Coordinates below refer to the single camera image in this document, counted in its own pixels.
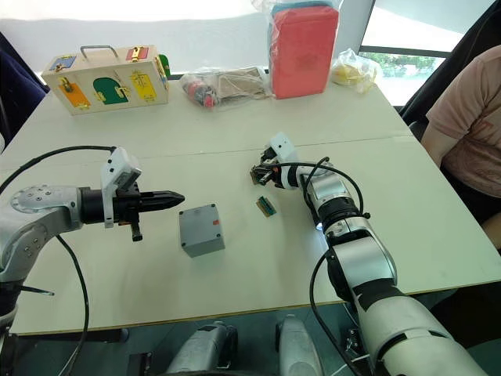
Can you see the dark fabric chair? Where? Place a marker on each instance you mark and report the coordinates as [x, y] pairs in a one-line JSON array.
[[17, 90]]

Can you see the clear bag with red parts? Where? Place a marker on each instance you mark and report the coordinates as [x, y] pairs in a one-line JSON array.
[[219, 86]]

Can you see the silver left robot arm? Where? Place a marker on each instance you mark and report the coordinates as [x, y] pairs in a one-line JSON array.
[[43, 213]]

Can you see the clear bag with yellow items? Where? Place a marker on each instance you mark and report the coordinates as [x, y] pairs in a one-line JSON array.
[[354, 70]]

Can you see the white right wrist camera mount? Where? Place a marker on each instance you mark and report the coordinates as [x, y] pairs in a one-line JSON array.
[[282, 148]]

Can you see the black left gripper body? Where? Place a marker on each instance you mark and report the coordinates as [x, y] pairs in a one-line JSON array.
[[127, 203]]

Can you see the grey rounded robot leg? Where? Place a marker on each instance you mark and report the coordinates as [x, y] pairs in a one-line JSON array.
[[297, 344], [203, 348]]

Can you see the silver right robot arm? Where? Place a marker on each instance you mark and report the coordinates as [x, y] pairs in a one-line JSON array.
[[364, 270]]

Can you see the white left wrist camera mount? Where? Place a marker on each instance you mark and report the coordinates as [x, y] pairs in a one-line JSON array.
[[117, 166]]

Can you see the black chair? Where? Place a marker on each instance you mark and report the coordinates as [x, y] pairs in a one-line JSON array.
[[438, 70]]

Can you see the small green brown lid piece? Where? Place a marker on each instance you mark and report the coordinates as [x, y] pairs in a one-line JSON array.
[[267, 206]]

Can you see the grey metal box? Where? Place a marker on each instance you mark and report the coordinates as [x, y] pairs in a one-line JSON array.
[[201, 231]]

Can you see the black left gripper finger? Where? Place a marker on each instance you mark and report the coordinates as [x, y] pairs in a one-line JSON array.
[[164, 194], [162, 204]]

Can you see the thin dark rod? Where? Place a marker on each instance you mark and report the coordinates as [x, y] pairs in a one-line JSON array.
[[37, 290]]

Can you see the person in pink shirt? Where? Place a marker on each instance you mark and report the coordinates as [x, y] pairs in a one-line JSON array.
[[469, 125]]

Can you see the wooden lock puzzle box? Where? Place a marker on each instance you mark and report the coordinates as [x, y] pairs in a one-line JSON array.
[[105, 84]]

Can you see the red foam block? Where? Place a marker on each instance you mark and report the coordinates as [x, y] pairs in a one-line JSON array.
[[303, 55]]

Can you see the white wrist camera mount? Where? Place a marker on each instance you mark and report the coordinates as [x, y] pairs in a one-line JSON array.
[[117, 166], [282, 148]]

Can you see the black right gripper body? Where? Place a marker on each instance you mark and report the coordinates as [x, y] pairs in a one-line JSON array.
[[270, 164]]

